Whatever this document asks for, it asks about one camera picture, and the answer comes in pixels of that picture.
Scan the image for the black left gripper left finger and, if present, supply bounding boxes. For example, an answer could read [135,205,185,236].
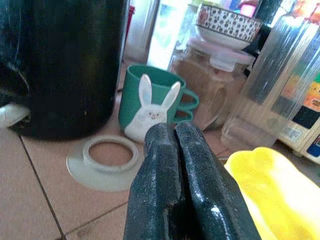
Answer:
[123,121,186,240]

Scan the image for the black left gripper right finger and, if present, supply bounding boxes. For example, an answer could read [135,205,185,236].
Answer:
[174,121,262,240]

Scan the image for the yellow plastic bowl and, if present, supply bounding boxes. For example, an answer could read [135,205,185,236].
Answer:
[223,146,320,240]

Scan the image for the green mug with white bunny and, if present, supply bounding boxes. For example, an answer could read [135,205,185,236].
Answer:
[117,64,201,141]

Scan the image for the clear pitcher with orange lid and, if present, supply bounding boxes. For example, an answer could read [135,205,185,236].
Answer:
[221,0,320,151]

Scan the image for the glass jar of brown powder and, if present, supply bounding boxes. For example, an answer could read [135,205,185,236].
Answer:
[167,37,256,131]

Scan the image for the cream water ionizer appliance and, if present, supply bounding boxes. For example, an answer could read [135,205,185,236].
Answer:
[274,49,320,158]

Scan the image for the translucent white plastic container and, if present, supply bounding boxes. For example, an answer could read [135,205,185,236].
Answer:
[146,0,198,72]

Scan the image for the large black appliance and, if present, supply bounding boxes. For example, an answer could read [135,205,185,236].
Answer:
[0,0,131,141]

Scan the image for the patterned ceramic bowl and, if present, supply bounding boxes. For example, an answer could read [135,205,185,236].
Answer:
[194,3,263,52]

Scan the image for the pink and blue small items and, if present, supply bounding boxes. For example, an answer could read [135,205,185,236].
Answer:
[228,0,261,18]

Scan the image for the white ring-shaped lid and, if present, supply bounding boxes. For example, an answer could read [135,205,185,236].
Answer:
[66,134,148,193]

